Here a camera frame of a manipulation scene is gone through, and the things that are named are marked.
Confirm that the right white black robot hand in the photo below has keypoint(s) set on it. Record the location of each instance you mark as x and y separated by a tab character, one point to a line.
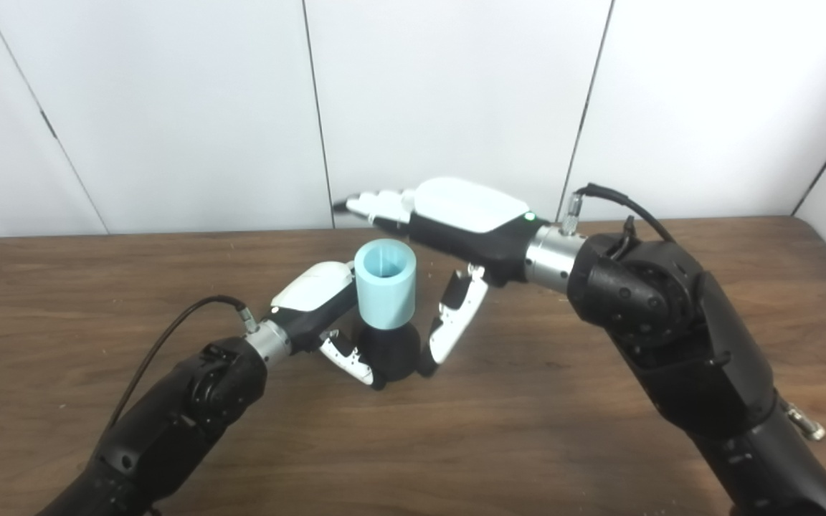
470	215

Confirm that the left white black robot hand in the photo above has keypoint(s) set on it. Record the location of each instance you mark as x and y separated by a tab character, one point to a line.
312	294

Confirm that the black flared nozzle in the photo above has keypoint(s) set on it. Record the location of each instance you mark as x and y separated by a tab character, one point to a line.
391	355

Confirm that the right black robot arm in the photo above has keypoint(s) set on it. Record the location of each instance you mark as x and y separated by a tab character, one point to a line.
671	330

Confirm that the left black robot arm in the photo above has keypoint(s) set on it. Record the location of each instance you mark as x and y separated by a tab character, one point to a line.
183	416

